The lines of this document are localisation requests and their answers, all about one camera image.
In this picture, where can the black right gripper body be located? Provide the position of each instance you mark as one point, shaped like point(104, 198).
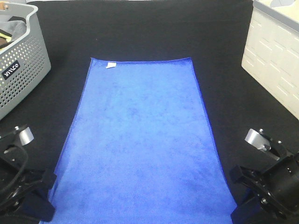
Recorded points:
point(279, 183)

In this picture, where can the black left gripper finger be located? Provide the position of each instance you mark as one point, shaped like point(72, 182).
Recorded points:
point(255, 209)
point(35, 203)

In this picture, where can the grey cloth in basket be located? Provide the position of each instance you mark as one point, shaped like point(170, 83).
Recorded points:
point(13, 29)

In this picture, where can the white plastic storage basket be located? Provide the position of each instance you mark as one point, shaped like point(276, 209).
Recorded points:
point(271, 53)

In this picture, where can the blue microfiber towel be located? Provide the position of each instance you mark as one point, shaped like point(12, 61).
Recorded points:
point(140, 150)

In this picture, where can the yellow black item in basket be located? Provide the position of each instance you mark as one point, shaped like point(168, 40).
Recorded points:
point(5, 37)

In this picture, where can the grey perforated laundry basket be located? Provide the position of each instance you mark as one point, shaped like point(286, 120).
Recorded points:
point(23, 63)

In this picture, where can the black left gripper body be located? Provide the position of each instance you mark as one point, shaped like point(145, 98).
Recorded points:
point(16, 180)

